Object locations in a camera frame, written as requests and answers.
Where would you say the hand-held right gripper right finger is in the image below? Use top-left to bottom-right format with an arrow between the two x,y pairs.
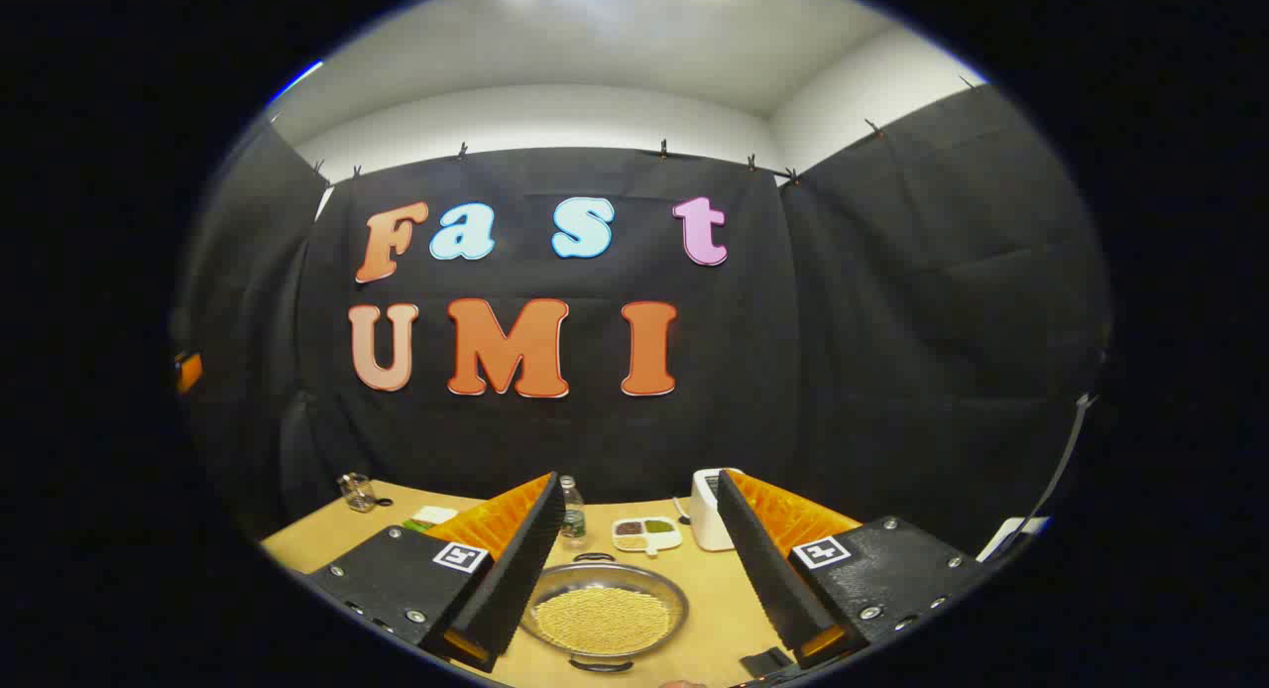
715,469 -> 984,670

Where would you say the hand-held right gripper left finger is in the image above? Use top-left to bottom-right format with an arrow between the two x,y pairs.
305,472 -> 567,674

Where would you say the steel pot with black handles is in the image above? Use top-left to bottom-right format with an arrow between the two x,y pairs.
519,552 -> 690,673

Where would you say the white toaster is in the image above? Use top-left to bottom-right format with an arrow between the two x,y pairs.
689,467 -> 745,552

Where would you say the clear plastic water bottle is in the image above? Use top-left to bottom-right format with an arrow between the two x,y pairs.
560,475 -> 588,550

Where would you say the pile of yellow soybeans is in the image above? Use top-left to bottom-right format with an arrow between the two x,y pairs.
533,586 -> 672,657

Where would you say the white divided plate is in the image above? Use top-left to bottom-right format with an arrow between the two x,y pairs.
611,516 -> 684,555

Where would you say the small glass jar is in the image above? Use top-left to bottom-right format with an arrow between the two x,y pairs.
337,473 -> 380,514

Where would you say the black backdrop cloth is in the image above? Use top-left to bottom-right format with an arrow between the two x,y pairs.
171,81 -> 1113,570

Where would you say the white object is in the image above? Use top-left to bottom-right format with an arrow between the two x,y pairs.
977,516 -> 1050,564

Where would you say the row of black cloth clips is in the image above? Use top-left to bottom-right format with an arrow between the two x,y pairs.
312,73 -> 978,188

